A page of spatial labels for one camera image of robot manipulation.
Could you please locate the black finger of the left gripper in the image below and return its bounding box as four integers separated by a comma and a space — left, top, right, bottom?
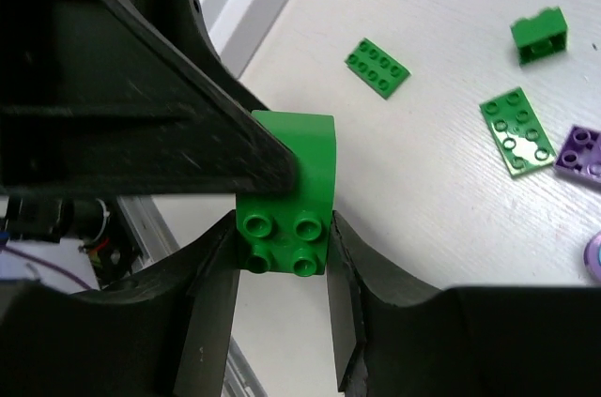
1, 0, 300, 197

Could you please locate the green curved lego brick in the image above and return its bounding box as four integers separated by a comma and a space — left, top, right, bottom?
236, 110, 336, 278

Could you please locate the green lego plate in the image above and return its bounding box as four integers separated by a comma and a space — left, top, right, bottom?
345, 38, 410, 99
480, 87, 556, 178

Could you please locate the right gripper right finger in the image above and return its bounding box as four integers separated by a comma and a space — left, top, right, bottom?
326, 214, 600, 396

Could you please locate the purple flat lego plate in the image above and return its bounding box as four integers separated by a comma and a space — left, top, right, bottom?
553, 125, 600, 190

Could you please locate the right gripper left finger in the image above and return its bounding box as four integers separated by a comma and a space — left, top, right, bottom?
1, 221, 239, 396

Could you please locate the purple oval flower lego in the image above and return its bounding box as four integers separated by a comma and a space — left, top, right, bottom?
583, 232, 601, 282

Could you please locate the small green lego brick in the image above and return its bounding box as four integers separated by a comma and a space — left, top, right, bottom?
510, 7, 568, 66

